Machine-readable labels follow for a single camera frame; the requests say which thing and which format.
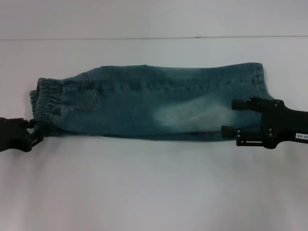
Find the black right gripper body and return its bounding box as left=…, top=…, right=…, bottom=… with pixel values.
left=260, top=101, right=308, bottom=150

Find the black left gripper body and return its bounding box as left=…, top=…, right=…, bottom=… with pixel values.
left=0, top=117, right=31, bottom=154

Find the blue denim shorts basketball print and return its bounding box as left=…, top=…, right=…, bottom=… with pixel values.
left=29, top=62, right=275, bottom=140

